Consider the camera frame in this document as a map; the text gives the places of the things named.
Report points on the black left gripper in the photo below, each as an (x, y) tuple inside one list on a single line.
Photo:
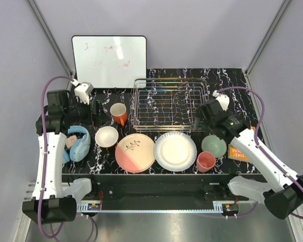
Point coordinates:
[(92, 118)]

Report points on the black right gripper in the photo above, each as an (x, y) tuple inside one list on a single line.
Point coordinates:
[(197, 121)]

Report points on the green ceramic bowl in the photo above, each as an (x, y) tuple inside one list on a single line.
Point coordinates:
[(214, 145)]

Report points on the white bowl orange outside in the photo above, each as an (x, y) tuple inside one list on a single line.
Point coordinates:
[(106, 137)]

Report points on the white scalloped plate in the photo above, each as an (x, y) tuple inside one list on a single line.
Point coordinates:
[(175, 151)]

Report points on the pink plastic cup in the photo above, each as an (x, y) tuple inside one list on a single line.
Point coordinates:
[(205, 161)]

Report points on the metal wire dish rack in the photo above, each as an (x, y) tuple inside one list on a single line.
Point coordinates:
[(167, 104)]

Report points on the pink cream leaf plate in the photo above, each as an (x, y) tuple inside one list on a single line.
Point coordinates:
[(135, 153)]

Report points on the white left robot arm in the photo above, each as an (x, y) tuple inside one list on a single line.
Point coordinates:
[(60, 140)]

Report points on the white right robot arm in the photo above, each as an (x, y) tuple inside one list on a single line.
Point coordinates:
[(282, 192)]

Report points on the orange ceramic mug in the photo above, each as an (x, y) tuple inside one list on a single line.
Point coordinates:
[(119, 113)]

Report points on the small beige toy cube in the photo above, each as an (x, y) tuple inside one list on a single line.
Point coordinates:
[(70, 141)]

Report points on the light blue headphones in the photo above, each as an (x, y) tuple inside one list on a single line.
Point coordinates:
[(80, 148)]

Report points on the black marble pattern mat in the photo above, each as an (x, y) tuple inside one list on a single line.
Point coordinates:
[(102, 160)]

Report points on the white dry-erase board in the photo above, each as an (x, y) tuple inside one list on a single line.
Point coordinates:
[(110, 61)]

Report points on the orange children's book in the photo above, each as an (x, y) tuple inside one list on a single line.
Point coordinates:
[(236, 154)]

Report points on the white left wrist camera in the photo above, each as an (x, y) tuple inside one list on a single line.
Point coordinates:
[(82, 91)]

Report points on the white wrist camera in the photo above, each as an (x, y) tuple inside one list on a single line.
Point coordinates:
[(223, 99), (82, 91)]

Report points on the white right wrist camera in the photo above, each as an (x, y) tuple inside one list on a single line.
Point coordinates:
[(223, 99)]

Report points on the left aluminium frame post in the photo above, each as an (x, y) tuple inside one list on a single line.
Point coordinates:
[(45, 28)]

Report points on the aluminium frame post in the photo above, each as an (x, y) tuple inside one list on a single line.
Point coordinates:
[(270, 31), (45, 28)]

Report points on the right aluminium frame post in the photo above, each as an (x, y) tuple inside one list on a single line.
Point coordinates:
[(270, 31)]

